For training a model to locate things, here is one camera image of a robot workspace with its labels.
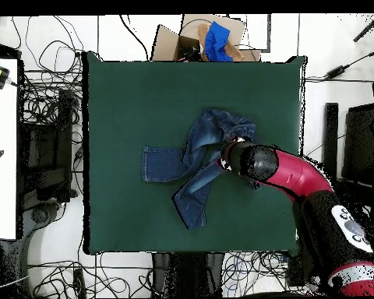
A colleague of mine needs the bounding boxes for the blue denim jeans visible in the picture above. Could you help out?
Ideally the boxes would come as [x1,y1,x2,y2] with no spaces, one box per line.
[141,107,263,230]

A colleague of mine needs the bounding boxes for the black flat panel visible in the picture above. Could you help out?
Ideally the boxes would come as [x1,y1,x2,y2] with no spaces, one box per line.
[340,102,374,188]

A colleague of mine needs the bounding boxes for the dark green table cloth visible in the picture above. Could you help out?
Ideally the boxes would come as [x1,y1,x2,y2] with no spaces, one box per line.
[82,51,307,255]

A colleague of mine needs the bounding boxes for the black upright bar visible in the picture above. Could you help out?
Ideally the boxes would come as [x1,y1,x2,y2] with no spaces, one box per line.
[322,102,340,181]

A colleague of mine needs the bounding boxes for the bright blue cloth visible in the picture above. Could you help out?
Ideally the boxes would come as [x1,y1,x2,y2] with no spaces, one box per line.
[203,20,235,62]

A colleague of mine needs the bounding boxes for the black rectangular box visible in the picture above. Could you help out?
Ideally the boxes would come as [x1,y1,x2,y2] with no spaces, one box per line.
[286,253,305,287]

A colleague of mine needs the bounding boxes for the brown cardboard box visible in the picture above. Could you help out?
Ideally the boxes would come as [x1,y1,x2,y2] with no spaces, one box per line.
[150,13,263,62]

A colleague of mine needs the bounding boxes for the black equipment stand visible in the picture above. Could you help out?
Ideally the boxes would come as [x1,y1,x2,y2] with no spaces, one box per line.
[20,88,77,203]

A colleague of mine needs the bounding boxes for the black power strip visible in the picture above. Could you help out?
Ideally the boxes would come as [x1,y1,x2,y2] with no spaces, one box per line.
[72,267,87,298]

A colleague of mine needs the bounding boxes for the grey swivel chair base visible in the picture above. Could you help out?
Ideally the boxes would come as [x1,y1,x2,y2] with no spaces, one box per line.
[19,200,65,250]

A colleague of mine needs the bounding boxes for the black rod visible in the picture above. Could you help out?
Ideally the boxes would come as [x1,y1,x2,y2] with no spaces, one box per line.
[352,13,374,43]

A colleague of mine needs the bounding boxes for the white side table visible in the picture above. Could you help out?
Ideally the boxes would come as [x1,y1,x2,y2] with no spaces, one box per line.
[0,58,19,240]

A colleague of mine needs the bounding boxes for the black cable bundle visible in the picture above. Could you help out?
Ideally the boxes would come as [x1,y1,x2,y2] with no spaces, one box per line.
[27,251,155,298]
[221,250,289,297]
[11,15,85,127]

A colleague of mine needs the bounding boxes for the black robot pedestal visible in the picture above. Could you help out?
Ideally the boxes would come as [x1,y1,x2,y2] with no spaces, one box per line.
[151,252,225,298]

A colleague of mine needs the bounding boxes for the black power adapter cable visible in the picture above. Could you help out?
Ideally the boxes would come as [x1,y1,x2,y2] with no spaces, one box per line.
[305,46,374,83]

